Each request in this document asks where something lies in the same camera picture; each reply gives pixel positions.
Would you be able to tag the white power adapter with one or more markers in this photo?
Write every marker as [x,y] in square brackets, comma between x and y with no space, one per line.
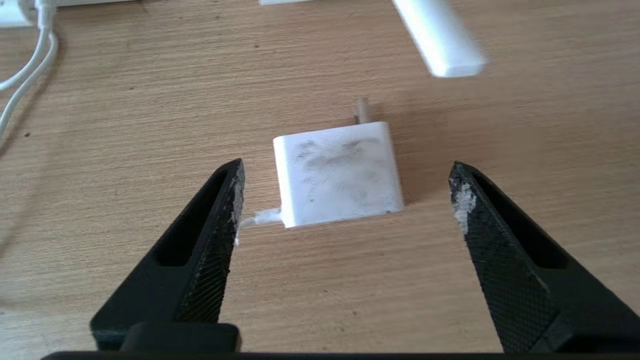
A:
[340,175]

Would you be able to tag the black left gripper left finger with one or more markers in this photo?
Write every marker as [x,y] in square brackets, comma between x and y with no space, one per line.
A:
[200,260]

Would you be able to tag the white router with antennas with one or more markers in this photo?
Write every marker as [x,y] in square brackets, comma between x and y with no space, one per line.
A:
[440,40]

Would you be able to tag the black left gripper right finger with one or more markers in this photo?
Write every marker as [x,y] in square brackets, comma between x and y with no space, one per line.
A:
[525,285]

